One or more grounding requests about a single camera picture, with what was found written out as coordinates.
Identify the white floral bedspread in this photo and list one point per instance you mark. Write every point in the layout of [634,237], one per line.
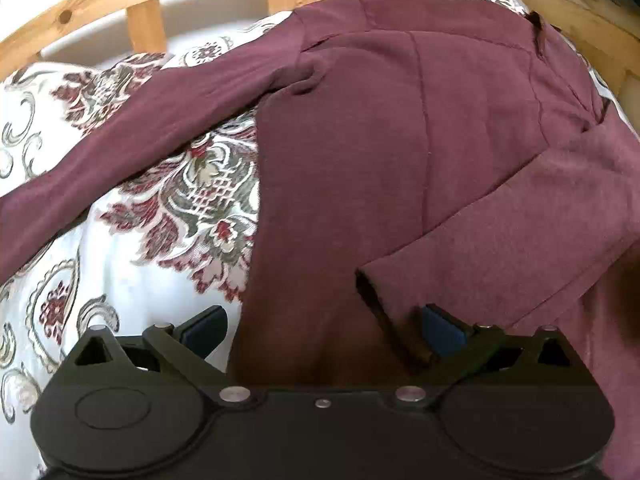
[165,210]

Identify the maroon long-sleeve shirt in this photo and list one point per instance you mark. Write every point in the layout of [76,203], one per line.
[375,160]

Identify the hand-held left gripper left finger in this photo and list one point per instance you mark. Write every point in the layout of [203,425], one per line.
[206,331]

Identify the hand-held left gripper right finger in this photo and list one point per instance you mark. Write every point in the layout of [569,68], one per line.
[440,331]

